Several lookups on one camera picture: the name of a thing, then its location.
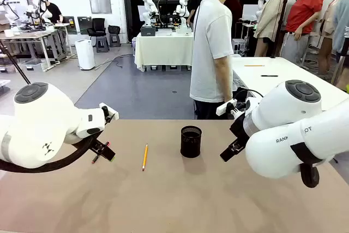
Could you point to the white computer case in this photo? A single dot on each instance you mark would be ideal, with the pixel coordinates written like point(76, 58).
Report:
point(238, 46)

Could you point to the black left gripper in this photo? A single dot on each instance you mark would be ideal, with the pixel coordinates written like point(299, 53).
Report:
point(96, 145)

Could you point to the black pen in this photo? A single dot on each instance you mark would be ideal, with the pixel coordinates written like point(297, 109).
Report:
point(270, 75)

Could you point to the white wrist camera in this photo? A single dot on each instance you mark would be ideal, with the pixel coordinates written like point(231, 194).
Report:
point(225, 107)
point(115, 114)

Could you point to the mannequin in red shirt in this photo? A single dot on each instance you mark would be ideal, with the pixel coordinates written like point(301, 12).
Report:
point(302, 12)

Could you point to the seated person in black t-shirt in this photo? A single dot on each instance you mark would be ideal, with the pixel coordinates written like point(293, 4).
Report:
point(54, 12)

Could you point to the mannequin in dark red garment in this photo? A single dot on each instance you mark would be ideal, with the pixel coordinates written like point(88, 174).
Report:
point(235, 9)

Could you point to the person in white t-shirt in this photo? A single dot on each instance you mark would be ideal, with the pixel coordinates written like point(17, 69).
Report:
point(210, 39)

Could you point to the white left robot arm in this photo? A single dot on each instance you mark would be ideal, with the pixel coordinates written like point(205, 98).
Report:
point(41, 118)

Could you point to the clear storage bin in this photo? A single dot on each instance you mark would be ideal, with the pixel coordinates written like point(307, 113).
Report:
point(32, 65)

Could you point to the table with white cloth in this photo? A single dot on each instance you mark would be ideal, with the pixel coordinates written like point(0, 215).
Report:
point(163, 50)

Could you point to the white robot at desk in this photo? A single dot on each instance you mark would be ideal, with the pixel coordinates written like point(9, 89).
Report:
point(8, 12)

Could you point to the black mesh pen holder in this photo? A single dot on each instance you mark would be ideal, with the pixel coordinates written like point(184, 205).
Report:
point(191, 145)

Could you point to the white background monitor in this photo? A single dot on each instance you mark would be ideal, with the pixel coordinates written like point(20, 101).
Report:
point(249, 12)

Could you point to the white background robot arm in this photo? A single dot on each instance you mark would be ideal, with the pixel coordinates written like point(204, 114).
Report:
point(183, 1)
point(148, 1)

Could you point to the dark wall board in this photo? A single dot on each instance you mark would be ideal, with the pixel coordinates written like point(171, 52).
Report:
point(84, 25)
point(69, 25)

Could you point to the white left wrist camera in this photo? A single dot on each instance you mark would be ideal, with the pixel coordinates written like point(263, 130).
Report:
point(115, 114)

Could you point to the yellow pencil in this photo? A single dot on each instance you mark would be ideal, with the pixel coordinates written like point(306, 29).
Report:
point(253, 65)
point(144, 156)

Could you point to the black office chair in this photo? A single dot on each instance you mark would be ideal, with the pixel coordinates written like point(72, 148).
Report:
point(98, 24)

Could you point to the mannequin in beige jacket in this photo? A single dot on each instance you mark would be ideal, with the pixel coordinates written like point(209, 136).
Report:
point(270, 17)

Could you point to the black box on cloth table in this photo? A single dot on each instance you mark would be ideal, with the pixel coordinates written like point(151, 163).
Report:
point(147, 30)

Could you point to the black tripod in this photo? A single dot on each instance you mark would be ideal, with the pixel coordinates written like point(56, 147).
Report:
point(16, 65)

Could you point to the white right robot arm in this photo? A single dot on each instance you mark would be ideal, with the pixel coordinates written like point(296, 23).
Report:
point(286, 102)

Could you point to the white side table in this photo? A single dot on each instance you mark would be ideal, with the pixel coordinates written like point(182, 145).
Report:
point(253, 70)

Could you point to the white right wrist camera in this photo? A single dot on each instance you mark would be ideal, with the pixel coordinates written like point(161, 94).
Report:
point(225, 107)

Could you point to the black stool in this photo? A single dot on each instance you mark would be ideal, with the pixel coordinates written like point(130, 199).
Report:
point(114, 29)

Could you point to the grey work desk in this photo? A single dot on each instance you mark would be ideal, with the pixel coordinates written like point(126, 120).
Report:
point(30, 34)

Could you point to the person's right hand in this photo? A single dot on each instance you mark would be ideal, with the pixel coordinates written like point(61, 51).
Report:
point(228, 98)

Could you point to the background person in black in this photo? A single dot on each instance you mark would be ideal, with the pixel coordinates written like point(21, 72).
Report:
point(195, 3)

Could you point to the bin with clear plastic bag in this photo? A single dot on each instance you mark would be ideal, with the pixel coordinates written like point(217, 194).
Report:
point(239, 83)

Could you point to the black marker with red cap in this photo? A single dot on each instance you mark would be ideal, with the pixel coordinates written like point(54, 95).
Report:
point(95, 159)

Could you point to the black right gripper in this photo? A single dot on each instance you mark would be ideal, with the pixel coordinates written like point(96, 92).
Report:
point(238, 130)

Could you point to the person's right forearm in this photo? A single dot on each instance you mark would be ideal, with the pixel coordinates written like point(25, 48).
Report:
point(222, 80)

